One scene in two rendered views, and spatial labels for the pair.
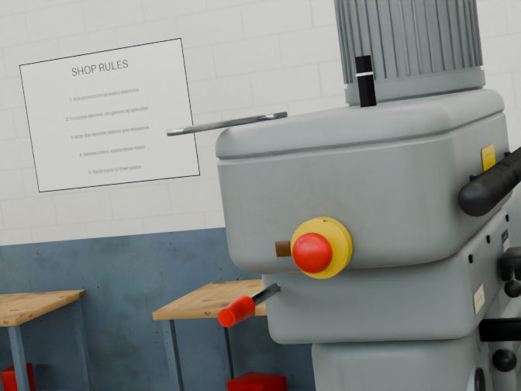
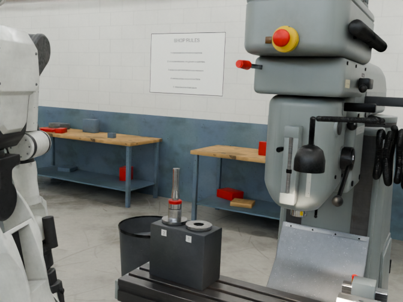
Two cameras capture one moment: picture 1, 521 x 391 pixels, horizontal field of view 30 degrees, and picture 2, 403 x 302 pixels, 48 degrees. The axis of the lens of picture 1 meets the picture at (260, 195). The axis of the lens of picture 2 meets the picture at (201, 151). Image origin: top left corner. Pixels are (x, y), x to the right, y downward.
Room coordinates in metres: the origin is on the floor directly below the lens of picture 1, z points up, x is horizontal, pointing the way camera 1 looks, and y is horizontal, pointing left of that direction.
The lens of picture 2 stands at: (-0.13, 0.03, 1.64)
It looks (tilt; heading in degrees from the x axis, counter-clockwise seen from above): 8 degrees down; 5
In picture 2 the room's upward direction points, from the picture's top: 2 degrees clockwise
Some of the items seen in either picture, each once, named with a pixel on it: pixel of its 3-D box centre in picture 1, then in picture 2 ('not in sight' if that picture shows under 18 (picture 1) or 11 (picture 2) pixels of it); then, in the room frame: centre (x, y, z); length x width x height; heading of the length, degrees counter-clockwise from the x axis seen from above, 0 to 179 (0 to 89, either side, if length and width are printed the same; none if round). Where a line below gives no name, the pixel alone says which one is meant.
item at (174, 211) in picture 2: not in sight; (174, 210); (1.38, 0.26, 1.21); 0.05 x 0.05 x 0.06
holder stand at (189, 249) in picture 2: not in sight; (185, 249); (1.35, 0.21, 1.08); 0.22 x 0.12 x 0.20; 64
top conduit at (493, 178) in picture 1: (504, 173); (369, 38); (1.15, -0.29, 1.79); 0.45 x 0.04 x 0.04; 157
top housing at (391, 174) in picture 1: (379, 170); (313, 30); (1.19, -0.15, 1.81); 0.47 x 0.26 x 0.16; 157
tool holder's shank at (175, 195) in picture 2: not in sight; (176, 184); (1.38, 0.26, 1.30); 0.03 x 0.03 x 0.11
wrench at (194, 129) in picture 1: (228, 122); not in sight; (1.07, 0.02, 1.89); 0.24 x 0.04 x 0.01; 155
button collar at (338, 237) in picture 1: (321, 247); (285, 39); (0.96, -0.05, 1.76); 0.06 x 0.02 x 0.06; 67
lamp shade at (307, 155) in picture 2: not in sight; (309, 157); (0.93, -0.13, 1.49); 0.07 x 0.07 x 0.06
